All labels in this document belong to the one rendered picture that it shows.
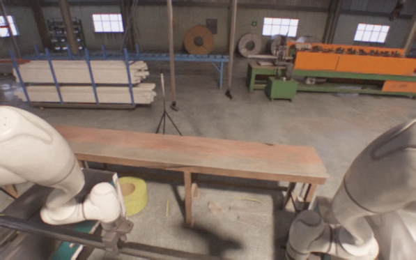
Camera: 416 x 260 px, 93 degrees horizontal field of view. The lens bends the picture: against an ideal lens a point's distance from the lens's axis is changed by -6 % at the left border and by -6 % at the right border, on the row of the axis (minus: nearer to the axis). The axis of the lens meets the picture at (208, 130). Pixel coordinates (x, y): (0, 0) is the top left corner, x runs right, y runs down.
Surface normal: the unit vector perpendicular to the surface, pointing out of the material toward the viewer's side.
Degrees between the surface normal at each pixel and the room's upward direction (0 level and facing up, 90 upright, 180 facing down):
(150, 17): 90
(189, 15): 90
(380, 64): 90
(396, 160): 87
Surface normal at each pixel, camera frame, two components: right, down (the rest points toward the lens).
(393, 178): -0.87, 0.34
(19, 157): 0.63, 0.56
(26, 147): 0.90, 0.26
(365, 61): -0.01, 0.48
